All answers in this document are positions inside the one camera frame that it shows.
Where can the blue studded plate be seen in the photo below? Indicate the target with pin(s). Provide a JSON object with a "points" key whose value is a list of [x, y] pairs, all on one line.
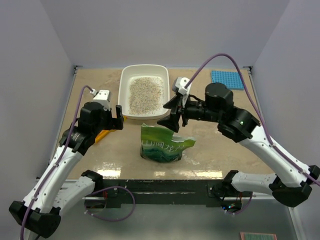
{"points": [[230, 79]]}

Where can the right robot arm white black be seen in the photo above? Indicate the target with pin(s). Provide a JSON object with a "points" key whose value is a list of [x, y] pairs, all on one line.
{"points": [[291, 180]]}

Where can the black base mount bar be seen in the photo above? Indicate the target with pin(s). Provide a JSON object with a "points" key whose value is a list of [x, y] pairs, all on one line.
{"points": [[203, 192]]}

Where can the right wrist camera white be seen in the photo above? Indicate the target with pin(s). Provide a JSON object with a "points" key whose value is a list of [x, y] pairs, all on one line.
{"points": [[179, 86]]}

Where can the pink green card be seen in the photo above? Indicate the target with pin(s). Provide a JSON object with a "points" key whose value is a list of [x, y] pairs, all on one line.
{"points": [[257, 236]]}

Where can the cat litter granules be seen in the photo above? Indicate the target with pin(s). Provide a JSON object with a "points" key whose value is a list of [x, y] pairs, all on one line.
{"points": [[145, 96]]}

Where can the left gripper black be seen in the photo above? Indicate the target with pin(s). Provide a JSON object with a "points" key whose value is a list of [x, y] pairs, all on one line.
{"points": [[114, 123]]}

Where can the orange plastic scoop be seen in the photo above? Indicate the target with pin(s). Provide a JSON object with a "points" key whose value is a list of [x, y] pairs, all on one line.
{"points": [[101, 135]]}

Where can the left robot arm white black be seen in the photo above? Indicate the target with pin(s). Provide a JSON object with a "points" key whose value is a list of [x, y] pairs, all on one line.
{"points": [[40, 212]]}

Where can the green litter bag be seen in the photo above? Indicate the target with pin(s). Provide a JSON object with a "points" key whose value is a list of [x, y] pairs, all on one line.
{"points": [[162, 145]]}

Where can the white litter box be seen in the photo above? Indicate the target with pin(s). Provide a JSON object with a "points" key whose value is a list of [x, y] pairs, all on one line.
{"points": [[129, 73]]}

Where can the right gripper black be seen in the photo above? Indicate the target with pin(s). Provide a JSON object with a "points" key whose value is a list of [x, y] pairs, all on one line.
{"points": [[179, 106]]}

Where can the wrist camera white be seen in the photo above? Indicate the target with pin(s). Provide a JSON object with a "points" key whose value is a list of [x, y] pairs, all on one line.
{"points": [[179, 86], [102, 97]]}

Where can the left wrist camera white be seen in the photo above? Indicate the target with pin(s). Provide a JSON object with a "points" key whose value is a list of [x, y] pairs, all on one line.
{"points": [[102, 97]]}

